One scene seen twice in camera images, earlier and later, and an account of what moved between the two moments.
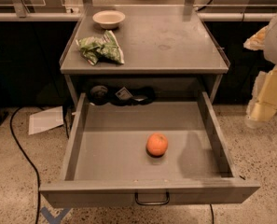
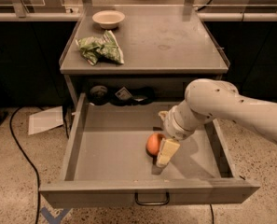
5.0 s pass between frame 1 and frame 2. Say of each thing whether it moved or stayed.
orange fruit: stayed
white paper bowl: stayed
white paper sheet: stayed
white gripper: moved
